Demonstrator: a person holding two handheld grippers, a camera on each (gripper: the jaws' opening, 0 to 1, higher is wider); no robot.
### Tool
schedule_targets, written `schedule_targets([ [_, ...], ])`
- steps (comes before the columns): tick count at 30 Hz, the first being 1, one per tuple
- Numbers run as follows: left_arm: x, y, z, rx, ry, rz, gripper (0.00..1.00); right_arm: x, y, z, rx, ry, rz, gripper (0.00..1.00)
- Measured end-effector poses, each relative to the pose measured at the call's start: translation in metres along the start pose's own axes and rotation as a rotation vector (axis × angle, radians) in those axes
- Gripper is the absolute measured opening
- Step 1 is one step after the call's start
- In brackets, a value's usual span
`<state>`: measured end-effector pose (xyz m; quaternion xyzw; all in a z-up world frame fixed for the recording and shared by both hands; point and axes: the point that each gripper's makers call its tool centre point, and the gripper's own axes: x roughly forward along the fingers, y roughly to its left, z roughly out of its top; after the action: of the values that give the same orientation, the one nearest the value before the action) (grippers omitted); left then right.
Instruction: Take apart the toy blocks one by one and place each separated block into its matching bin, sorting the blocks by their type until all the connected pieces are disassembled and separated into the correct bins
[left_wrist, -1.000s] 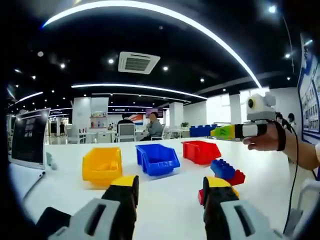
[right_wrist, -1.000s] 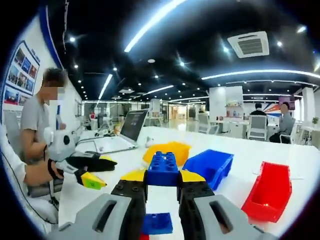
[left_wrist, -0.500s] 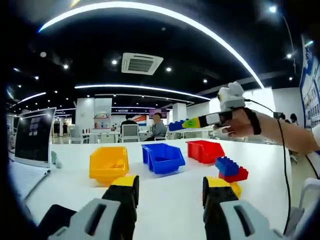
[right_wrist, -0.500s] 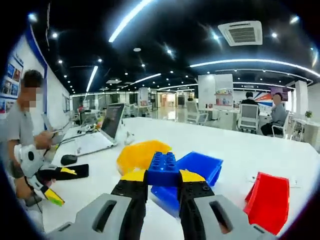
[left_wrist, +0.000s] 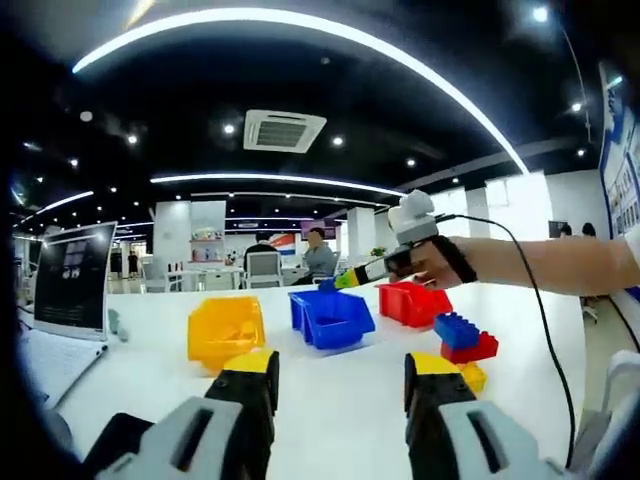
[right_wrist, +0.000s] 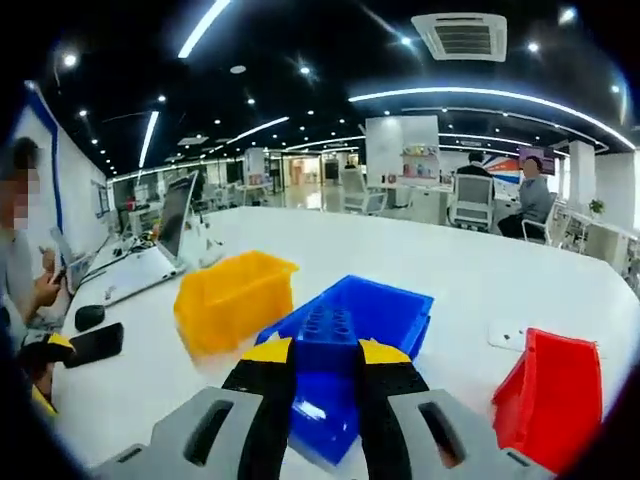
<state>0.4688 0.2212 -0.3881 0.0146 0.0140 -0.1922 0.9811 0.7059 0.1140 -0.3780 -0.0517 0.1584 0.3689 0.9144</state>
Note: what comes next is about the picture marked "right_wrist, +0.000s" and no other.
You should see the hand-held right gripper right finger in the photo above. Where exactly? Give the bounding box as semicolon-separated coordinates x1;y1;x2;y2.
355;338;556;480

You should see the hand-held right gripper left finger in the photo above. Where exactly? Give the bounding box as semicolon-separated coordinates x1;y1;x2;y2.
92;335;297;480

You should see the blue plastic bin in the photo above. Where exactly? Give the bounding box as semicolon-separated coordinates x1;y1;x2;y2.
254;273;435;467

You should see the yellow plastic bin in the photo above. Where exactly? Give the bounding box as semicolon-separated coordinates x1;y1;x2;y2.
173;249;300;359

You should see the blue toy block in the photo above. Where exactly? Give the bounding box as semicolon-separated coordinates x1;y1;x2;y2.
293;305;362;396

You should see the red plastic bin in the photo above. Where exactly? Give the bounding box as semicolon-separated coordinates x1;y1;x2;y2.
490;327;605;462

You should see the black smartphone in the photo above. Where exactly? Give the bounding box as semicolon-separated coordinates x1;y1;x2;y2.
64;322;125;370

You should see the black computer mouse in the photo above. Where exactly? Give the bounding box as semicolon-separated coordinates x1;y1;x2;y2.
74;303;106;332

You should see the open silver laptop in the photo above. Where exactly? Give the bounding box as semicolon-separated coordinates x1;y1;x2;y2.
49;227;97;297

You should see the open white laptop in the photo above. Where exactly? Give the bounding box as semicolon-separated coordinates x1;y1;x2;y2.
102;169;211;307

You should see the grey mesh office chair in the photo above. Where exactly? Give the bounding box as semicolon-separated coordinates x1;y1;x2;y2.
446;174;495;230

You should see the white office chair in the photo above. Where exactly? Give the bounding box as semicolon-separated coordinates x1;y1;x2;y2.
341;168;389;217

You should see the display shelf with colourful items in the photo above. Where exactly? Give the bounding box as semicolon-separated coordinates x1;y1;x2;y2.
398;143;442;182

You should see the ceiling air conditioner unit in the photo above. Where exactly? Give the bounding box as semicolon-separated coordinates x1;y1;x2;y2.
410;13;508;62

